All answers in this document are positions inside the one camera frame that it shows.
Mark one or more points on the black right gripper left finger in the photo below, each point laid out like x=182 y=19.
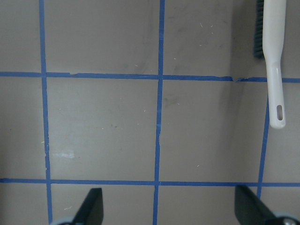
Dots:
x=91 y=211

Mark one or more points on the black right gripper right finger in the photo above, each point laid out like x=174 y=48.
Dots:
x=249 y=209

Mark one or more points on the white hand brush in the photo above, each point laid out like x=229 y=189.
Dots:
x=268 y=44

